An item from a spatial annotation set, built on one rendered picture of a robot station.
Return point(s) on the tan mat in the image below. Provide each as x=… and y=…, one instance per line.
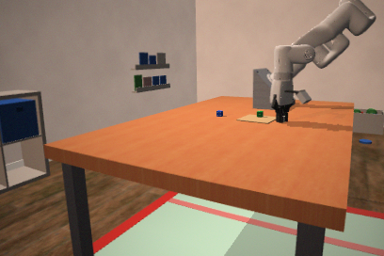
x=254, y=118

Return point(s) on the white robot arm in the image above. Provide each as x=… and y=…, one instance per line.
x=346, y=15

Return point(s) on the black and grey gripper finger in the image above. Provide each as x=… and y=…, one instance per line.
x=285, y=110
x=278, y=110

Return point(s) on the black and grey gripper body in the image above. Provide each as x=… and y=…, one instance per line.
x=278, y=88

